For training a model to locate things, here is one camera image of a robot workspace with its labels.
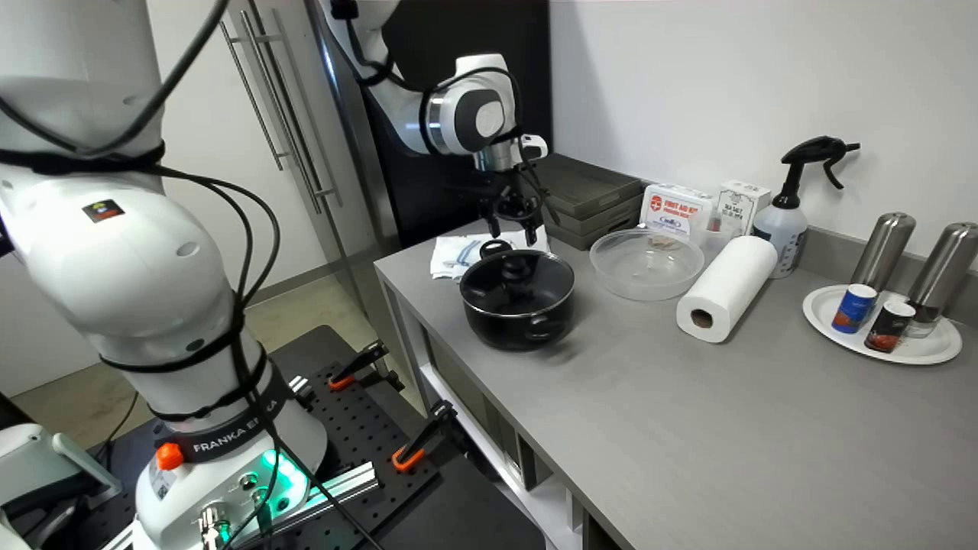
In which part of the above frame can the white cloth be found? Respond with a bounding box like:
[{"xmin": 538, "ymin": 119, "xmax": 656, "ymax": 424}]
[{"xmin": 430, "ymin": 231, "xmax": 537, "ymax": 281}]

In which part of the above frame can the white first aid box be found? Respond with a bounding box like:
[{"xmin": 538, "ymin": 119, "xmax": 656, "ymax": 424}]
[{"xmin": 639, "ymin": 183, "xmax": 714, "ymax": 245}]

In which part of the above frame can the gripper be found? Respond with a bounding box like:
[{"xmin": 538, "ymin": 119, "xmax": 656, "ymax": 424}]
[{"xmin": 480, "ymin": 168, "xmax": 545, "ymax": 248}]

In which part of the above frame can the black orange clamp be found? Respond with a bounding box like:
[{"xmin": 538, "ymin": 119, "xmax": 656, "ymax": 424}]
[
  {"xmin": 328, "ymin": 340, "xmax": 405, "ymax": 393},
  {"xmin": 390, "ymin": 400, "xmax": 460, "ymax": 474}
]

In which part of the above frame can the white spray bottle black trigger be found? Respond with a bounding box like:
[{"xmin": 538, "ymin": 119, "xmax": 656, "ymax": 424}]
[{"xmin": 752, "ymin": 135, "xmax": 861, "ymax": 280}]

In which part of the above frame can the steel door handle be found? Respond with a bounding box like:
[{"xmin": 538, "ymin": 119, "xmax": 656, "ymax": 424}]
[
  {"xmin": 219, "ymin": 17, "xmax": 288, "ymax": 172},
  {"xmin": 240, "ymin": 8, "xmax": 345, "ymax": 215}
]

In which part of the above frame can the grey white device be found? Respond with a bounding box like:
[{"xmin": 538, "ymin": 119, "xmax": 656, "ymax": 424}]
[{"xmin": 0, "ymin": 423, "xmax": 124, "ymax": 550}]

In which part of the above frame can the blue shaker white cap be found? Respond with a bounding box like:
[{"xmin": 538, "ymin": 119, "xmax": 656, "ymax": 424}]
[{"xmin": 831, "ymin": 283, "xmax": 879, "ymax": 335}]

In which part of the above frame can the clear plastic bowl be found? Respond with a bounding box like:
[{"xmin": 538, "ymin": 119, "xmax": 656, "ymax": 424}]
[{"xmin": 589, "ymin": 228, "xmax": 706, "ymax": 302}]

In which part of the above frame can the white plate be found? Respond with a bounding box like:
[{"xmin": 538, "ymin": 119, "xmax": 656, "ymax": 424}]
[{"xmin": 802, "ymin": 284, "xmax": 963, "ymax": 366}]

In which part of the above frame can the small white carton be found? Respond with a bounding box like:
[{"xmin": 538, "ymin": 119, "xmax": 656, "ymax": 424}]
[{"xmin": 715, "ymin": 180, "xmax": 773, "ymax": 238}]

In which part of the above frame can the small clear plastic cup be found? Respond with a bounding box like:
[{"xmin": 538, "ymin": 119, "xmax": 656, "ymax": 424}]
[{"xmin": 699, "ymin": 217, "xmax": 743, "ymax": 262}]

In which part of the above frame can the steel grinder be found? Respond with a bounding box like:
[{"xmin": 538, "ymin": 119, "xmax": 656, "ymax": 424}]
[
  {"xmin": 905, "ymin": 222, "xmax": 978, "ymax": 339},
  {"xmin": 849, "ymin": 212, "xmax": 917, "ymax": 296}
]

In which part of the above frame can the stack of grey trays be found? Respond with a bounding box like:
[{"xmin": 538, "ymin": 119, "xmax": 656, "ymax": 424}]
[{"xmin": 533, "ymin": 153, "xmax": 647, "ymax": 251}]

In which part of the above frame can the red black shaker white cap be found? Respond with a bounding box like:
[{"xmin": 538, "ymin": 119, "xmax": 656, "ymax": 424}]
[{"xmin": 864, "ymin": 300, "xmax": 917, "ymax": 354}]

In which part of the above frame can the paper towel roll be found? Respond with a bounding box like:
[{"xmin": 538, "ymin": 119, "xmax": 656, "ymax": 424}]
[{"xmin": 675, "ymin": 235, "xmax": 779, "ymax": 344}]

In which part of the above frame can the black pot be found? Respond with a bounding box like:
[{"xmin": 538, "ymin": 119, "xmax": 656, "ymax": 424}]
[{"xmin": 459, "ymin": 240, "xmax": 576, "ymax": 352}]

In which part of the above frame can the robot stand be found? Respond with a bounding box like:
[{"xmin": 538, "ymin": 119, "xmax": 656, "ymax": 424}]
[{"xmin": 0, "ymin": 324, "xmax": 548, "ymax": 550}]

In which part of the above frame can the glass lid with black knob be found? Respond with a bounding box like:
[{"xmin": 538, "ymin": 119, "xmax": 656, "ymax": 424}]
[{"xmin": 463, "ymin": 251, "xmax": 574, "ymax": 315}]

